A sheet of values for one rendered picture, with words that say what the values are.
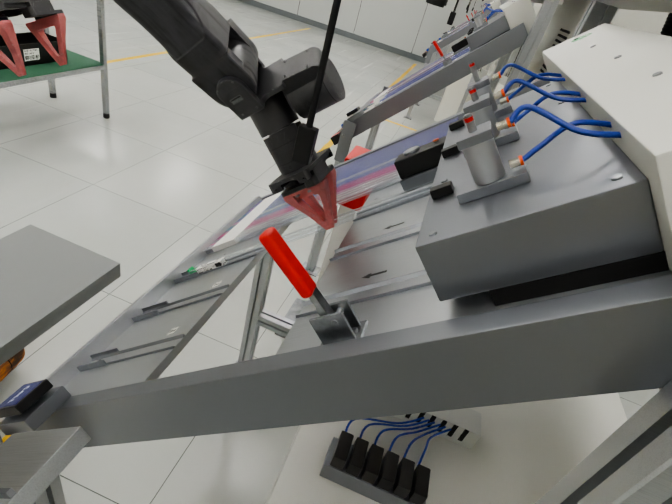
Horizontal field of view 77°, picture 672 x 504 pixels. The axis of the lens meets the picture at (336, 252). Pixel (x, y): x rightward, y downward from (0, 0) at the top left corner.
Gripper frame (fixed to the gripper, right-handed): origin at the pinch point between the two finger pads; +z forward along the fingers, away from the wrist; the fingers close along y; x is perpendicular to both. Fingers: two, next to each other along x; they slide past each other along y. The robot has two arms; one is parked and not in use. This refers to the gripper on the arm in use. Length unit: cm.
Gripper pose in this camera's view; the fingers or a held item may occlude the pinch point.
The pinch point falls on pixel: (329, 221)
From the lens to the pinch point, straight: 62.7
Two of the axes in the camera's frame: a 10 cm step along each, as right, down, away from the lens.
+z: 4.5, 8.3, 3.3
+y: 2.9, -4.9, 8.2
